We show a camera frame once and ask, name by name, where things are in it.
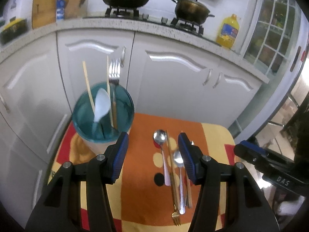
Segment steel spoon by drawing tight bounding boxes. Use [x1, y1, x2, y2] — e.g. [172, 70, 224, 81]
[153, 129, 171, 186]
[173, 150, 185, 215]

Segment white plastic spoon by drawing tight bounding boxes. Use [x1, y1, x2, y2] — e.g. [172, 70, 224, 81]
[94, 88, 111, 123]

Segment gold fork with dark handle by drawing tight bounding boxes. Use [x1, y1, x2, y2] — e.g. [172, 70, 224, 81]
[170, 172, 181, 226]

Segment silver steel fork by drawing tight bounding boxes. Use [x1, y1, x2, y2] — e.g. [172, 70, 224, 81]
[108, 59, 121, 130]

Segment gloved left hand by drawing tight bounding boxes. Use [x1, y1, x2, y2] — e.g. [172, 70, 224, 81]
[276, 196, 305, 216]

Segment teal rimmed utensil holder cup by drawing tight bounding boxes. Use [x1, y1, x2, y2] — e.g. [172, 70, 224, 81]
[72, 82, 135, 155]

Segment orange yellow patterned mat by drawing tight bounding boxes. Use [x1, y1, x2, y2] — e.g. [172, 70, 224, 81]
[48, 112, 236, 232]

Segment light bamboo chopstick in cup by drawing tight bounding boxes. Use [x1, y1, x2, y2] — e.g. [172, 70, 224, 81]
[82, 61, 95, 114]

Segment black gas stove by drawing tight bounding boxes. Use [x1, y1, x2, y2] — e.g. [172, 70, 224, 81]
[83, 7, 221, 47]

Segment yellow cooking oil bottle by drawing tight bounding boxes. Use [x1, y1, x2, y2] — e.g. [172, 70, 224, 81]
[216, 14, 239, 49]

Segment bronze stock pot with lid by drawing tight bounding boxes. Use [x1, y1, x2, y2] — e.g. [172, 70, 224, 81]
[172, 0, 215, 25]

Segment wooden knife block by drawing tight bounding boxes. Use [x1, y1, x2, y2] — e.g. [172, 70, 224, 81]
[65, 0, 85, 20]

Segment yellow lidded black casserole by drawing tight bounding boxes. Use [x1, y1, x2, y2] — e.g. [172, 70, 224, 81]
[1, 17, 28, 44]

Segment blue white salt bag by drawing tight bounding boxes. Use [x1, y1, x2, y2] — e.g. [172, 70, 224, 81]
[55, 0, 65, 21]

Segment wooden cutting board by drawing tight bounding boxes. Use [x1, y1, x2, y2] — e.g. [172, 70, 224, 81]
[31, 0, 69, 29]

